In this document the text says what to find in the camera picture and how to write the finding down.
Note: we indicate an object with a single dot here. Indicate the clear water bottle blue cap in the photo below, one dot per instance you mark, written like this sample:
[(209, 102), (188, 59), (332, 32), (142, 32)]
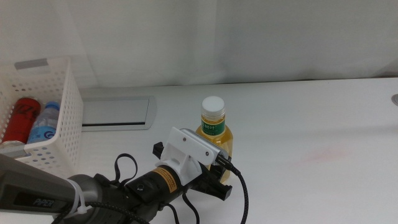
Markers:
[(45, 124)]

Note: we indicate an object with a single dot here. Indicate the white perforated plastic basket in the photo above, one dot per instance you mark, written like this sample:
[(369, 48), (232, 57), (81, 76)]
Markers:
[(70, 124)]

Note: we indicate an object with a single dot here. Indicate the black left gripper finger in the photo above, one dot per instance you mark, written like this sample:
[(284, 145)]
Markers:
[(158, 148), (224, 191)]

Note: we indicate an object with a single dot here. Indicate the white zip tie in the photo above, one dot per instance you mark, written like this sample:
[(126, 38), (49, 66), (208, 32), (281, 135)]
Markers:
[(77, 196)]

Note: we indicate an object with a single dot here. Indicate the red drink can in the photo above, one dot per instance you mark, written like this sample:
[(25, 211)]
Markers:
[(21, 121)]

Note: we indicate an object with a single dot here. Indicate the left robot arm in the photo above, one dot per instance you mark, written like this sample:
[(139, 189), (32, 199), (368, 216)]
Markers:
[(31, 193)]

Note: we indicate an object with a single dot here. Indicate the white fabric curtain backdrop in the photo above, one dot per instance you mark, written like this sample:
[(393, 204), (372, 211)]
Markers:
[(199, 40)]

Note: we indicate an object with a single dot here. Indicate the yellow tea bottle white cap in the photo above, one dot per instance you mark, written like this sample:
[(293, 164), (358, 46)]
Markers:
[(214, 124)]

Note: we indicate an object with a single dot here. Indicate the grey round table grommet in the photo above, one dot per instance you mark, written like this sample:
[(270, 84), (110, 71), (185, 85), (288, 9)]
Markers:
[(395, 100)]

